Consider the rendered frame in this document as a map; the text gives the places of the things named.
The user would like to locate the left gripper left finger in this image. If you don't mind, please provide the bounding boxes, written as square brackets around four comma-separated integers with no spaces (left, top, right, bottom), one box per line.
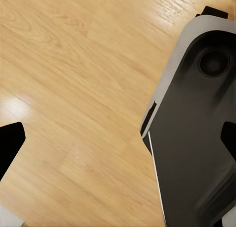
[0,122,26,180]

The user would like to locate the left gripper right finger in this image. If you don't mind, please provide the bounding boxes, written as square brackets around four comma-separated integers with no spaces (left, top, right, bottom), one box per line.
[220,121,236,161]

